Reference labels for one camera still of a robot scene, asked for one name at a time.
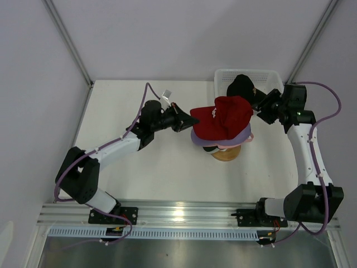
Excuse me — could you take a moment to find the aluminium mounting rail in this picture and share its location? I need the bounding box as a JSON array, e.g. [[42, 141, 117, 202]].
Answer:
[[36, 197, 341, 231]]

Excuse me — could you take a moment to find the black gold-logo cap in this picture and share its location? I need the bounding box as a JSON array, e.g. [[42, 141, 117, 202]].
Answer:
[[226, 74, 267, 109]]

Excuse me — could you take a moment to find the wooden hat stand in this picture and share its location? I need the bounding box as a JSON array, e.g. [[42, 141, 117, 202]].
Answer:
[[211, 145, 241, 162]]

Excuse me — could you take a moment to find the white plastic basket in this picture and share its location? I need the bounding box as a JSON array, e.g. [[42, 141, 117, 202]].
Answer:
[[214, 69, 284, 98]]

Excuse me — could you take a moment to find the left aluminium corner post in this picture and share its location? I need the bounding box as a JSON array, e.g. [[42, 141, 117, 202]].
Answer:
[[41, 0, 94, 88]]

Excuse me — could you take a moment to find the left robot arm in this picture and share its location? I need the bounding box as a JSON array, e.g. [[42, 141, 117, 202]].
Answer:
[[55, 100, 199, 224]]

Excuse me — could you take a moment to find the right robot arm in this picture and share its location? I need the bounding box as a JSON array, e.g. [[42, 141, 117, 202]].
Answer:
[[254, 82, 344, 226]]

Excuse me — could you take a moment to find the pink baseball cap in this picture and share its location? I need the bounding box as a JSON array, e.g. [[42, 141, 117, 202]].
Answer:
[[217, 132, 255, 149]]

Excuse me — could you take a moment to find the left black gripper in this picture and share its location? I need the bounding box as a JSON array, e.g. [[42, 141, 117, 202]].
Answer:
[[152, 103, 199, 133]]

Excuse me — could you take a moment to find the red baseball cap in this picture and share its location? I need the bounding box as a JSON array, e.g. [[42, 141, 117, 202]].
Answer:
[[190, 96, 253, 141]]

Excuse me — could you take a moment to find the white NY baseball cap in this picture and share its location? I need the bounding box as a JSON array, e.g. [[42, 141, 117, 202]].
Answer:
[[206, 146, 226, 154]]

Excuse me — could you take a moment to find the white slotted cable duct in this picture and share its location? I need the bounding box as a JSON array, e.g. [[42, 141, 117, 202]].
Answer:
[[48, 226, 274, 241]]

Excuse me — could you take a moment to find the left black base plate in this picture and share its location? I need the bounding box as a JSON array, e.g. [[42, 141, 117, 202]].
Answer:
[[88, 207, 139, 225]]

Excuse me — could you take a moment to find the aluminium corner post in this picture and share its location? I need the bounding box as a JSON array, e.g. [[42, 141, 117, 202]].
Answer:
[[41, 0, 94, 88], [285, 0, 342, 83]]

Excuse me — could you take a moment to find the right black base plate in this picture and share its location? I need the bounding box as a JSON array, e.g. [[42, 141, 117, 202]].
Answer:
[[231, 209, 288, 228]]

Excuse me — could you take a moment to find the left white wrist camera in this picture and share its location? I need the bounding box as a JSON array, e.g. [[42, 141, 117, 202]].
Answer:
[[160, 90, 172, 111]]

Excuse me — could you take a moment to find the purple LA baseball cap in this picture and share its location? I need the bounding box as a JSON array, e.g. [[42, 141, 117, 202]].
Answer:
[[191, 123, 254, 147]]

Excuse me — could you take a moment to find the right aluminium corner post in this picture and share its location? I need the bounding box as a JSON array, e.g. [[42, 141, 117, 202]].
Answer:
[[285, 0, 342, 83]]

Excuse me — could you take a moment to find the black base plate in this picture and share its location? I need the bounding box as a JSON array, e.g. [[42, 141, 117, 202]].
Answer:
[[88, 207, 139, 225], [231, 209, 288, 228]]

